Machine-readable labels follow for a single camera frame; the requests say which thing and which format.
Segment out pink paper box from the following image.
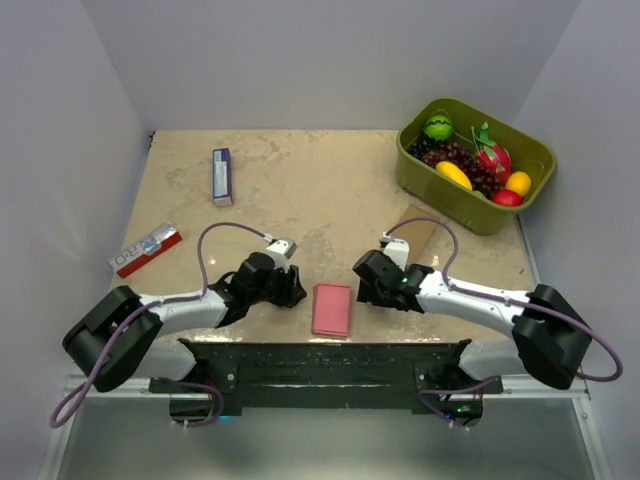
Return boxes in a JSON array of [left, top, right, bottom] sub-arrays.
[[311, 283, 351, 337]]

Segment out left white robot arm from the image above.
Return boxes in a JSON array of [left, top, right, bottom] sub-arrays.
[[62, 252, 307, 392]]

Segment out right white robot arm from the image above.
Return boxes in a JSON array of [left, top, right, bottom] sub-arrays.
[[353, 250, 591, 393]]

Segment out brown cardboard box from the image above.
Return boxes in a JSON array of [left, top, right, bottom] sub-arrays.
[[392, 205, 438, 264]]

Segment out purple toothpaste box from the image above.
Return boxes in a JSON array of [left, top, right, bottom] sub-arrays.
[[212, 148, 233, 207]]

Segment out red white toothpaste box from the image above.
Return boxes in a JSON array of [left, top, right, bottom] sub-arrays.
[[109, 222, 182, 278]]

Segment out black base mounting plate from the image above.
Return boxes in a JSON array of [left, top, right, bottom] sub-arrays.
[[150, 340, 483, 425]]

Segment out olive green plastic bin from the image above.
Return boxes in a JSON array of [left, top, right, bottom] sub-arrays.
[[395, 97, 556, 236]]

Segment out yellow toy mango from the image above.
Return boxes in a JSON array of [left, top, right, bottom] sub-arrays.
[[435, 161, 473, 191]]

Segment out dark purple toy grapes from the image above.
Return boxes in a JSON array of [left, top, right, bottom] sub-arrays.
[[408, 137, 502, 200]]

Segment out red toy apple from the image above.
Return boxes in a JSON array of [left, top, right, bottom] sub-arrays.
[[492, 189, 522, 208]]

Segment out red toy dragon fruit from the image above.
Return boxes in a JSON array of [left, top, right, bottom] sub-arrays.
[[471, 122, 512, 186]]

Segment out orange toy lemon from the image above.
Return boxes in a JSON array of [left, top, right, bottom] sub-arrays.
[[504, 171, 532, 198]]

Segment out green toy watermelon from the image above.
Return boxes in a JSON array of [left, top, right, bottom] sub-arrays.
[[423, 114, 454, 141]]

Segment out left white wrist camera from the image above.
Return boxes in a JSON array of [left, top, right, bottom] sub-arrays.
[[265, 238, 297, 269]]

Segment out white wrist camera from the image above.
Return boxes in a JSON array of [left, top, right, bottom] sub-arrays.
[[265, 238, 297, 269], [380, 233, 410, 270]]

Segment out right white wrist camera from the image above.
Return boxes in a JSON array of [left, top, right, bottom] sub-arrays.
[[380, 233, 410, 270]]

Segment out aluminium frame rail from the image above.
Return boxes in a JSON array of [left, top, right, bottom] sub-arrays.
[[62, 219, 594, 416]]

